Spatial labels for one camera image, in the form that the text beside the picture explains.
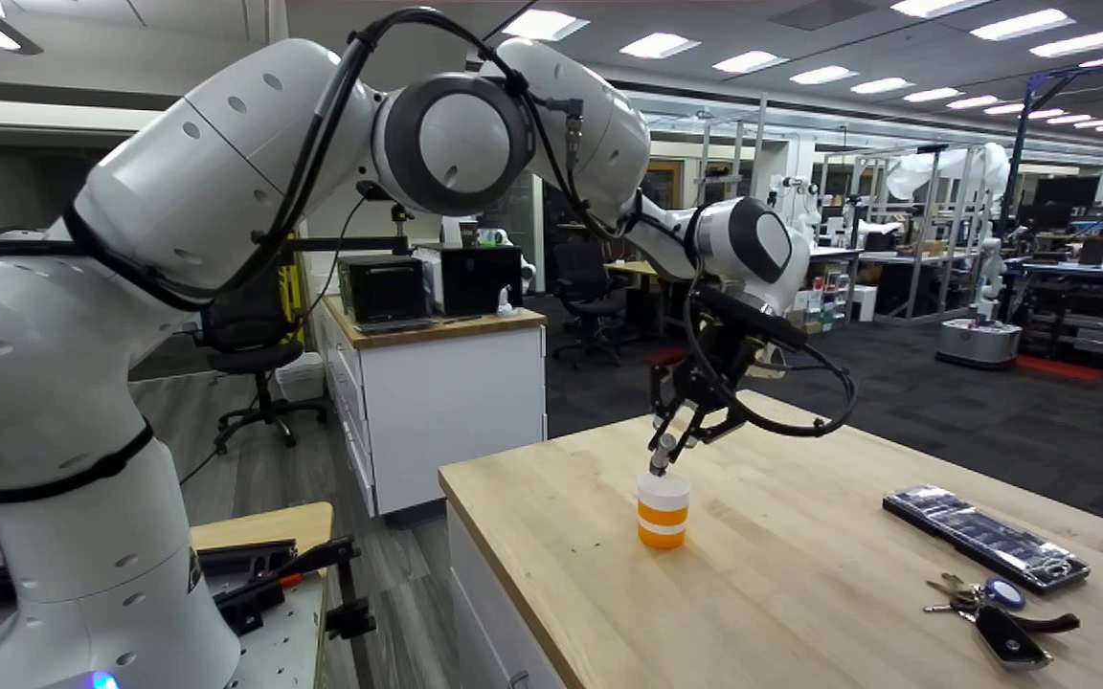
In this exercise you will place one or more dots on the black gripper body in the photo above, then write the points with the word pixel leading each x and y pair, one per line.
pixel 710 377

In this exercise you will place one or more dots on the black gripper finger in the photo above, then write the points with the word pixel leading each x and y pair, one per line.
pixel 698 429
pixel 663 422

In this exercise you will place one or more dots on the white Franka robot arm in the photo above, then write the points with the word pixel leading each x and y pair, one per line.
pixel 230 165

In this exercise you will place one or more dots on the white orange striped mug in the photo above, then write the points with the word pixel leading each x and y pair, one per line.
pixel 663 522

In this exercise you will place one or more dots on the dark background chair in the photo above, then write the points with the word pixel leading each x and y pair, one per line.
pixel 591 287

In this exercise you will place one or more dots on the white cabinet with wooden top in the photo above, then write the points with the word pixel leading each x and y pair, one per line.
pixel 448 406

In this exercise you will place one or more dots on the black equipment box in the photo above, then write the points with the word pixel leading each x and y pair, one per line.
pixel 480 282

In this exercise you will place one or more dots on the black rectangular tablet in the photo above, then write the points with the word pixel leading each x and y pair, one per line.
pixel 984 537

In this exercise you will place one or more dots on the black monitor box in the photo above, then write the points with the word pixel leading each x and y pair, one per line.
pixel 383 291

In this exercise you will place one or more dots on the dark lab workbench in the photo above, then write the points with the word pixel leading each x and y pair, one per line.
pixel 1088 319

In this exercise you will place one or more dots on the black orange bar clamp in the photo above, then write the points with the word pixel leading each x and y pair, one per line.
pixel 268 559

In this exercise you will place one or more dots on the side workbench with wooden edge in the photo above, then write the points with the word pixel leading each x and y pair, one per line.
pixel 259 525

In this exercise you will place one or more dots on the black swivel chair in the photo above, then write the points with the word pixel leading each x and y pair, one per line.
pixel 239 329

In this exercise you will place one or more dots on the white pedestal robot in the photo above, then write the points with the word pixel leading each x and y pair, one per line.
pixel 991 272

